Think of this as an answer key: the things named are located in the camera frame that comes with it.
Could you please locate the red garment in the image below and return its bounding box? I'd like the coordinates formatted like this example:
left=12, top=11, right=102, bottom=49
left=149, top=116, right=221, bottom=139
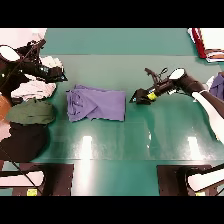
left=191, top=27, right=224, bottom=64

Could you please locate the purple shirt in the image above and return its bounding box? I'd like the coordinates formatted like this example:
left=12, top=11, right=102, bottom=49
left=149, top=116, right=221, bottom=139
left=65, top=83, right=127, bottom=123

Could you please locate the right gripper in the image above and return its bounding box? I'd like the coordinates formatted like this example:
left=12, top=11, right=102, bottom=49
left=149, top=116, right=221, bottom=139
left=129, top=86, right=160, bottom=106

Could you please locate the green garment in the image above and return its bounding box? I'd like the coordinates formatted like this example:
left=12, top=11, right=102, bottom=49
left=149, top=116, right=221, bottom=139
left=5, top=98, right=57, bottom=126

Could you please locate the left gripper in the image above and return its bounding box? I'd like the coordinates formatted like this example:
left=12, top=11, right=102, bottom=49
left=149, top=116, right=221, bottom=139
left=40, top=65, right=69, bottom=84

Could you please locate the black garment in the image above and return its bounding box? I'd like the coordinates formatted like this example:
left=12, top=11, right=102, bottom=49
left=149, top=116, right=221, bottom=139
left=0, top=121, right=52, bottom=164

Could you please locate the purple garment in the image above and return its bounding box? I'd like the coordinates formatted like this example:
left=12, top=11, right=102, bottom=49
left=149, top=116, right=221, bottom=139
left=209, top=71, right=224, bottom=102

